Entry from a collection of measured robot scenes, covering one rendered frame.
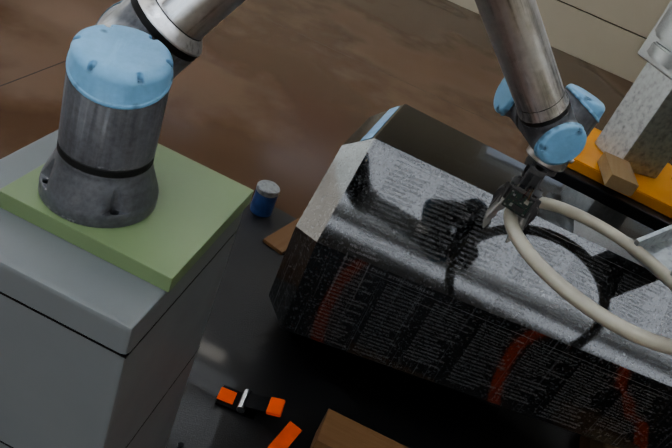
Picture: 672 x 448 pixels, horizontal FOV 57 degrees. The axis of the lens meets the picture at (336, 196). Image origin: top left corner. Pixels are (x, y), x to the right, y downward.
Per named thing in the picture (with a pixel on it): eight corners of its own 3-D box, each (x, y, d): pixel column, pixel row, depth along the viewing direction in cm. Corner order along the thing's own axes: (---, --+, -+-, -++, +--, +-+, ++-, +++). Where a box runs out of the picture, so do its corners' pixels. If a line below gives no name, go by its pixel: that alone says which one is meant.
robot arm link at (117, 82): (45, 158, 93) (56, 51, 83) (72, 104, 106) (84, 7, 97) (149, 180, 97) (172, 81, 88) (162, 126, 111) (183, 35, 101)
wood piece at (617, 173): (597, 161, 233) (604, 150, 231) (621, 172, 233) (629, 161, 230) (604, 186, 216) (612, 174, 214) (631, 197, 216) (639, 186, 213)
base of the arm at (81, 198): (119, 244, 98) (130, 194, 92) (11, 194, 98) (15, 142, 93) (175, 189, 114) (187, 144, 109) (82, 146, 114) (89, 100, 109)
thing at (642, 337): (579, 205, 168) (586, 196, 167) (739, 344, 137) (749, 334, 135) (459, 198, 137) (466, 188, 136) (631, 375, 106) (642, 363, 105)
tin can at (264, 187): (275, 210, 272) (283, 186, 266) (266, 220, 264) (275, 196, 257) (254, 200, 273) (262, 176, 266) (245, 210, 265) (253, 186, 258)
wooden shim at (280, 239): (297, 220, 272) (298, 217, 271) (315, 233, 269) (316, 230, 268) (262, 241, 252) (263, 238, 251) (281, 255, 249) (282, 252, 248)
